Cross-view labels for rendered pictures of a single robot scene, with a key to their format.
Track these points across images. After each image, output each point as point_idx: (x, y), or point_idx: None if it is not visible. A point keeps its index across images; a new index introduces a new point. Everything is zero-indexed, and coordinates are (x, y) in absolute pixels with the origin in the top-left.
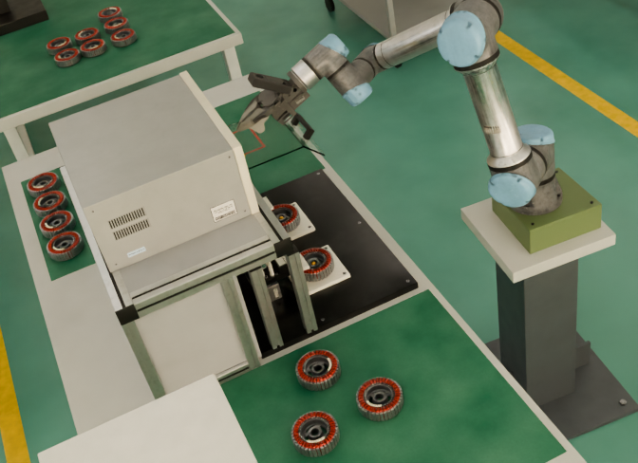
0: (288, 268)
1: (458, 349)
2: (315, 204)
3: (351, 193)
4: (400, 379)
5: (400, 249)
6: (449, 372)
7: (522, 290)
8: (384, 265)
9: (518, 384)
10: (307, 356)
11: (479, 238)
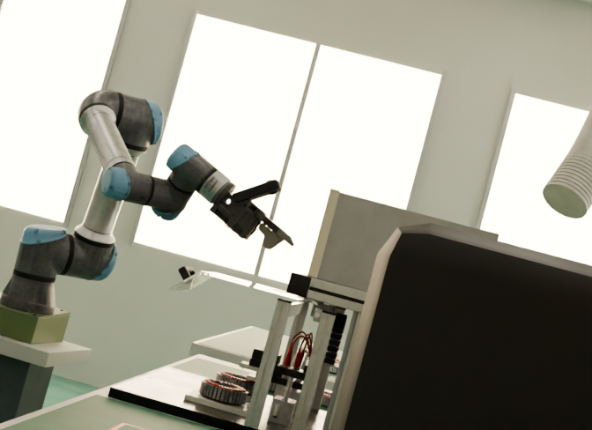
0: (304, 322)
1: (190, 369)
2: (165, 391)
3: (109, 386)
4: None
5: (140, 375)
6: (210, 373)
7: (43, 402)
8: (175, 374)
9: (180, 360)
10: None
11: (64, 360)
